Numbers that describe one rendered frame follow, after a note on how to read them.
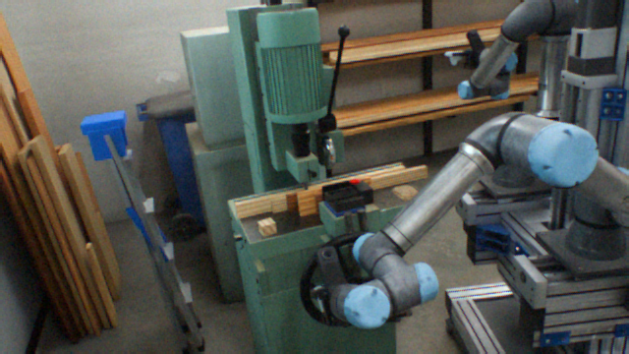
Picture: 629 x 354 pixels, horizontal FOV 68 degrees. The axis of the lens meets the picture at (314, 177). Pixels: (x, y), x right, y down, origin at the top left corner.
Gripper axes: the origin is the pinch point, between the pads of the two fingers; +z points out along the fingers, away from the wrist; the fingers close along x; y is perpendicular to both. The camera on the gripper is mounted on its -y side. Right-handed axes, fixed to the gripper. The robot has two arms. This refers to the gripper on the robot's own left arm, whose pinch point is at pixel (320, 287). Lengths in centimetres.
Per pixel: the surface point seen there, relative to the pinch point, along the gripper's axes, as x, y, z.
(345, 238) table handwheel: 9.5, -10.2, -0.1
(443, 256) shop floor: 111, 19, 141
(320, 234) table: 8.5, -12.6, 19.8
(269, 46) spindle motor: 3, -66, 3
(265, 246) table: -8.4, -13.3, 19.4
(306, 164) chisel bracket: 9.7, -34.4, 20.7
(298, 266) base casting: 0.4, -4.8, 24.3
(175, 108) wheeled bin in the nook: -22, -110, 177
